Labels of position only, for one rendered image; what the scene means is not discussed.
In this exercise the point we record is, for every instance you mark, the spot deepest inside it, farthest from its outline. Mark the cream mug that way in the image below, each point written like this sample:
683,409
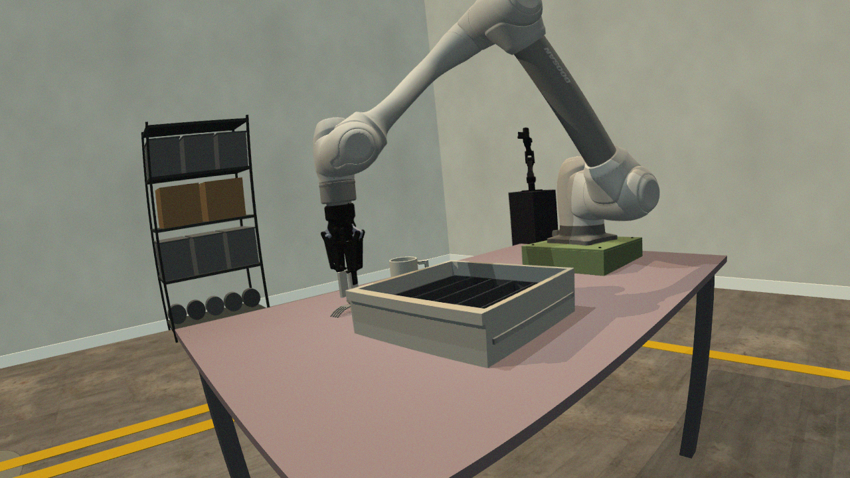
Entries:
403,265

